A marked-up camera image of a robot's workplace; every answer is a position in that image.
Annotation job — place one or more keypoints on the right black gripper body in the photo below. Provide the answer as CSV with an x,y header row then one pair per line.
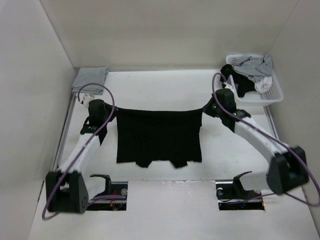
x,y
212,108

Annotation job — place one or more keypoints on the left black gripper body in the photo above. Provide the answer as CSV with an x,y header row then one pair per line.
x,y
104,118

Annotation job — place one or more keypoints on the black tank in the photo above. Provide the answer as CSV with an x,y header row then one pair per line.
x,y
145,136
242,83

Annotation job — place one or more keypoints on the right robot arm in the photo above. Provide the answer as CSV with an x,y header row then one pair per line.
x,y
286,165

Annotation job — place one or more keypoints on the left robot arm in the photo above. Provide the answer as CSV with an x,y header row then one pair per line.
x,y
66,189

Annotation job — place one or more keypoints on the grey tank top in basket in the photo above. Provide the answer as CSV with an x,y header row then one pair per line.
x,y
255,69

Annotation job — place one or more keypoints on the folded grey tank top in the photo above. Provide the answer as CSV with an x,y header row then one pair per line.
x,y
89,75

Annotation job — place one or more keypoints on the white tank top in basket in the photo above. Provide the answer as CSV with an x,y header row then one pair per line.
x,y
263,85

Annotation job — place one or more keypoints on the white plastic basket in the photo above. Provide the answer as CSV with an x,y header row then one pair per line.
x,y
255,99

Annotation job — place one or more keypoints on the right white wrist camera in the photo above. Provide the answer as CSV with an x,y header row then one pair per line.
x,y
226,85

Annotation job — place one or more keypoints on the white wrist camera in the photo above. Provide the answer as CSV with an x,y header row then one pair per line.
x,y
226,85
86,98

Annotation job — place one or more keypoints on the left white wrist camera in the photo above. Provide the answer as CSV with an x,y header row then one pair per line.
x,y
86,98

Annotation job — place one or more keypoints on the right metal table rail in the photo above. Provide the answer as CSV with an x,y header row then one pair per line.
x,y
275,134

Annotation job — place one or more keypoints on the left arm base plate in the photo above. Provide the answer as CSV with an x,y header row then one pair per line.
x,y
111,204

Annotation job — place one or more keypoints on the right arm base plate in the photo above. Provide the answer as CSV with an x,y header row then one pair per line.
x,y
234,198

